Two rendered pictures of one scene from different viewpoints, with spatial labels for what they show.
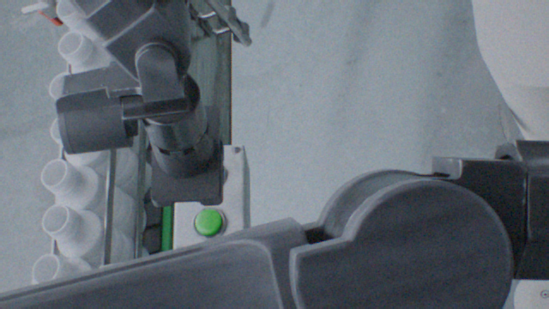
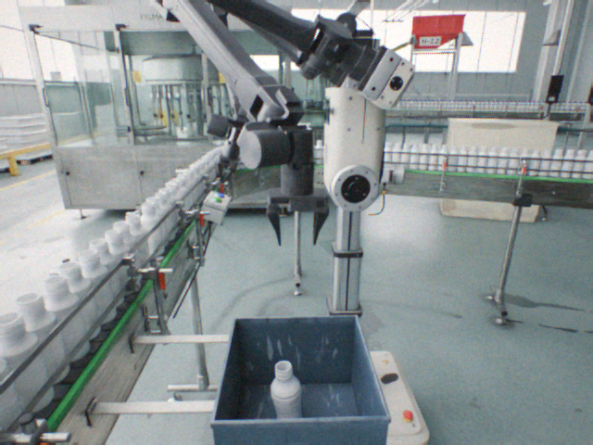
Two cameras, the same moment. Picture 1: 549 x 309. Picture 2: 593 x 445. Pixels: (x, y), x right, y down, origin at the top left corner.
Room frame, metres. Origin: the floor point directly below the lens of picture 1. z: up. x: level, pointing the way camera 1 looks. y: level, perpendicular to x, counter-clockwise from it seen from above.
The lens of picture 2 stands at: (-0.49, 0.67, 1.48)
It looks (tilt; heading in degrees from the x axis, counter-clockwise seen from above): 20 degrees down; 321
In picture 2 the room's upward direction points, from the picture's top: straight up
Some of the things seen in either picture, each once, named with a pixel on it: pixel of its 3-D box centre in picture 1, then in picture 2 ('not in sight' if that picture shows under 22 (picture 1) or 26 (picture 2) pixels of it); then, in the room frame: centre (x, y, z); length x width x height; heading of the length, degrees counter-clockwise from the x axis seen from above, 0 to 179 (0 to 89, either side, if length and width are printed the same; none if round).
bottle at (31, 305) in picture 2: not in sight; (40, 338); (0.19, 0.70, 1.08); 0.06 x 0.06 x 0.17
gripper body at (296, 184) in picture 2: not in sight; (296, 182); (-0.01, 0.29, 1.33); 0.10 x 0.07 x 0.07; 54
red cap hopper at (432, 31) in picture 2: not in sight; (428, 98); (3.68, -6.00, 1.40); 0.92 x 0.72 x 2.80; 35
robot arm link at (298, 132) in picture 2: not in sight; (295, 146); (-0.01, 0.29, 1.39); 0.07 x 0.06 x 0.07; 93
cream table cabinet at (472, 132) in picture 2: not in sight; (490, 168); (1.51, -4.12, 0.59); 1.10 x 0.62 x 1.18; 35
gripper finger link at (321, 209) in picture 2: not in sight; (307, 220); (-0.02, 0.27, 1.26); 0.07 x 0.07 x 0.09; 54
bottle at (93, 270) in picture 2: not in sight; (95, 286); (0.33, 0.59, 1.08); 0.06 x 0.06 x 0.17
